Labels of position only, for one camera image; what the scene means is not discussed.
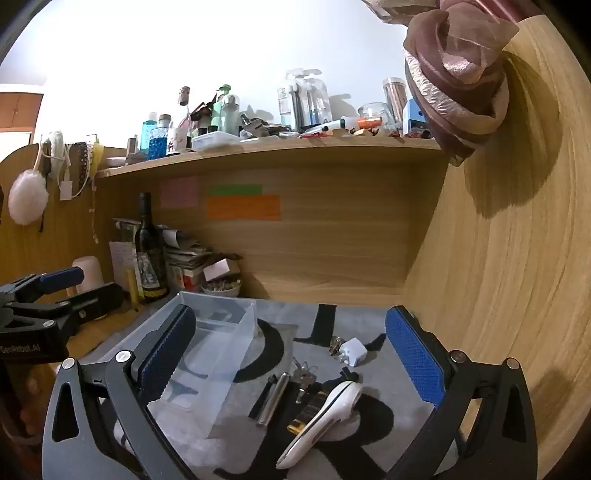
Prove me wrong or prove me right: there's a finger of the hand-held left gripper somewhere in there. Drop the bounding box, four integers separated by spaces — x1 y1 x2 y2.
44 282 125 337
0 267 85 301

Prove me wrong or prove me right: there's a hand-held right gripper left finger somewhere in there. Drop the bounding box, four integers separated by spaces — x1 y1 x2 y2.
41 305 199 480

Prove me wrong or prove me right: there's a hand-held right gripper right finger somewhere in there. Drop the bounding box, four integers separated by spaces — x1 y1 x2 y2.
383 305 539 480

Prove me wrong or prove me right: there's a white power adapter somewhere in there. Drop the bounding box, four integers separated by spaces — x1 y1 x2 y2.
330 337 368 367

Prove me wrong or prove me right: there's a clear plastic storage box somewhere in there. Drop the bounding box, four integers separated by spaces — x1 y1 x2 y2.
95 291 257 439

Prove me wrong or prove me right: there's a white handheld device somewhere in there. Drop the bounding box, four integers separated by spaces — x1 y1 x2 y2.
276 381 363 469

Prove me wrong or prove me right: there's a bunch of keys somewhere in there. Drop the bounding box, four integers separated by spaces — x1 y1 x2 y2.
291 357 319 404

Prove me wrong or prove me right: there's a black and gold box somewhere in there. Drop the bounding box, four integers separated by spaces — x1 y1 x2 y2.
287 390 331 435

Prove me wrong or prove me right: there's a beige rounded appliance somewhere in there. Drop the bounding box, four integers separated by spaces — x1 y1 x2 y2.
69 256 105 296

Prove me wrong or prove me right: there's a handwritten paper note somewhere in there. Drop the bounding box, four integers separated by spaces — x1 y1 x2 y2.
109 240 137 282

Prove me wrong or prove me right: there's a dark wine bottle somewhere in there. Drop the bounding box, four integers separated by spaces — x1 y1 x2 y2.
133 192 169 303

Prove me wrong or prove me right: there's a white fluffy pompom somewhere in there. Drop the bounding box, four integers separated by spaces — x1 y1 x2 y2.
8 169 49 226

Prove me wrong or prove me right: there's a bowl of beads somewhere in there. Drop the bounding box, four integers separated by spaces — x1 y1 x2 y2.
201 279 242 298

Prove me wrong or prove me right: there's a stack of books and papers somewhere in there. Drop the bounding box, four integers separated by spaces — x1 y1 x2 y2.
157 224 243 291

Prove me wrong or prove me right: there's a white card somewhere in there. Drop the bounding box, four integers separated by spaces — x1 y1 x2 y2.
203 259 232 281

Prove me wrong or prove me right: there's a black lace ribbon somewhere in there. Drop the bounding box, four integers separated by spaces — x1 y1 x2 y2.
74 142 93 195

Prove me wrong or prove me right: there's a silver metal cylinder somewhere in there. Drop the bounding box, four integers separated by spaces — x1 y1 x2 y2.
257 371 291 428

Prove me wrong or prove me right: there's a grey patterned mat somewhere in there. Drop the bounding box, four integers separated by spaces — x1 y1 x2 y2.
76 295 462 480

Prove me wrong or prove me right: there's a pink sticky note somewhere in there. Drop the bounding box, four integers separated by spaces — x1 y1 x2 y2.
160 176 200 208

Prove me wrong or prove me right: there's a blue bead bottle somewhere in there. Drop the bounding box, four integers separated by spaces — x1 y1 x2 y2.
148 113 172 160

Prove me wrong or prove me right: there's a wooden door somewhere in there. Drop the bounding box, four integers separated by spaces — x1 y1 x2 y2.
0 92 44 134

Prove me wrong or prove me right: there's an orange sticky note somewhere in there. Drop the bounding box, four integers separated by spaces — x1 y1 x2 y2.
207 195 281 221

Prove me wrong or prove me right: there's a green sticky note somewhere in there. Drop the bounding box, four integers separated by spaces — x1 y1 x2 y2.
209 185 263 196

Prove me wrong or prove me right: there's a white flat tray box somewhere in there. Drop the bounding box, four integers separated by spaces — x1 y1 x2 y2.
191 131 241 152

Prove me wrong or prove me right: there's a green pump bottle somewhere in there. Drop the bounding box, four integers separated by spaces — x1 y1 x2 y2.
213 84 241 134

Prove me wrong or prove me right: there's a wooden shelf board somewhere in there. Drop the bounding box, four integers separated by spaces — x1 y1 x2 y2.
95 138 451 178

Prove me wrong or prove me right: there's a blue box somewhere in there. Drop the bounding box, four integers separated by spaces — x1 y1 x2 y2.
403 99 430 137

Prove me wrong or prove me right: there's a round glass jar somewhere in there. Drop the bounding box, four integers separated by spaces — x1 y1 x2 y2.
358 102 398 132

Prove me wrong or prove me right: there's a clear jar of sticks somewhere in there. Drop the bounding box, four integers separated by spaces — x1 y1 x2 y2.
382 78 409 134

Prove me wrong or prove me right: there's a brown sheer scarf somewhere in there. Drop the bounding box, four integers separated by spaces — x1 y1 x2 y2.
402 9 520 167

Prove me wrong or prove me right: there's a clear brush package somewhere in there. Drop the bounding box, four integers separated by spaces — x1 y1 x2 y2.
277 69 331 132

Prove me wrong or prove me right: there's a pink cloth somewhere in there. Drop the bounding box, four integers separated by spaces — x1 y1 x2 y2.
360 0 522 24

